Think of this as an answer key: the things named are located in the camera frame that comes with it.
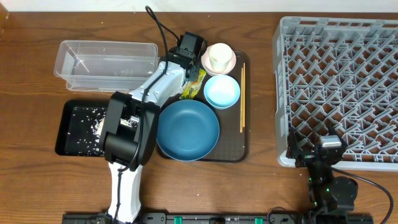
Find black food waste tray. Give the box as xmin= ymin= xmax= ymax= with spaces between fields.
xmin=55 ymin=93 xmax=156 ymax=163

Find left wooden chopstick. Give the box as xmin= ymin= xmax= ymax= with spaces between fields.
xmin=239 ymin=68 xmax=244 ymax=133

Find pink bowl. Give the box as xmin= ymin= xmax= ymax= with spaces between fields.
xmin=201 ymin=45 xmax=236 ymax=76

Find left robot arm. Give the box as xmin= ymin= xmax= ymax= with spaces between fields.
xmin=99 ymin=32 xmax=208 ymax=223

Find yellow green snack wrapper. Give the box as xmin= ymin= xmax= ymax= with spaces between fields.
xmin=179 ymin=68 xmax=206 ymax=100

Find white rice food scraps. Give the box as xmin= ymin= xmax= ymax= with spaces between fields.
xmin=67 ymin=107 xmax=139 ymax=156

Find right wooden chopstick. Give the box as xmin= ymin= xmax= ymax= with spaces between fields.
xmin=242 ymin=62 xmax=246 ymax=128

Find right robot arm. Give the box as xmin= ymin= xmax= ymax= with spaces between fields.
xmin=288 ymin=126 xmax=358 ymax=223

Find large dark blue plate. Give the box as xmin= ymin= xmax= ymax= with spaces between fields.
xmin=157 ymin=100 xmax=220 ymax=161

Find cream cup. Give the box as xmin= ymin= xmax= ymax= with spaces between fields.
xmin=209 ymin=43 xmax=232 ymax=72

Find grey dishwasher rack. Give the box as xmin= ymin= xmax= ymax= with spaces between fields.
xmin=272 ymin=17 xmax=397 ymax=172

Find clear plastic waste bin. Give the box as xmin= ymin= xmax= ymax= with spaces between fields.
xmin=53 ymin=40 xmax=158 ymax=92

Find wooden chopstick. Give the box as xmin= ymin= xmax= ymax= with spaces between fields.
xmin=239 ymin=68 xmax=244 ymax=133
xmin=242 ymin=62 xmax=246 ymax=128

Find small light blue bowl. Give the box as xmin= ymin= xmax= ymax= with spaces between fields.
xmin=203 ymin=75 xmax=241 ymax=110

